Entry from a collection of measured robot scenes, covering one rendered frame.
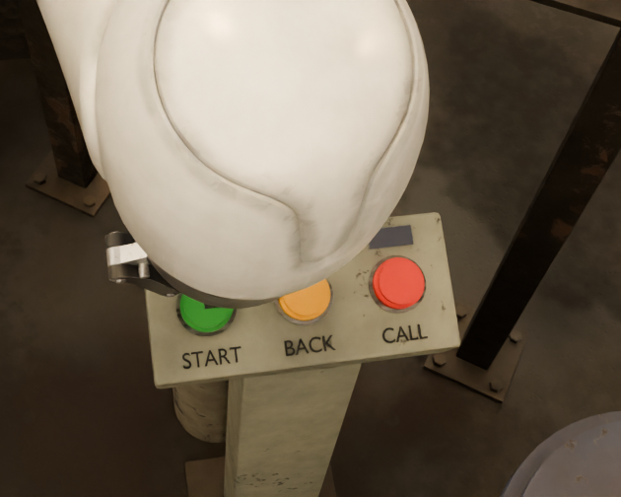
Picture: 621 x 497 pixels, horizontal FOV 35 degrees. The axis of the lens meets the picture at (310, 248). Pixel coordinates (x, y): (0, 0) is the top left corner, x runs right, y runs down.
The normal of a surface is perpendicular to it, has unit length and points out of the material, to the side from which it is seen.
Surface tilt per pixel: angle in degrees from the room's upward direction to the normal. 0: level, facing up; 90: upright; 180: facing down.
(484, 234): 0
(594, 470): 0
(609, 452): 0
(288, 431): 90
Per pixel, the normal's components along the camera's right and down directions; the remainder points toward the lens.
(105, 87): -0.88, 0.08
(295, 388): 0.18, 0.85
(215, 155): -0.10, 0.32
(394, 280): 0.15, -0.18
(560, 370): 0.09, -0.51
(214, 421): -0.06, 0.85
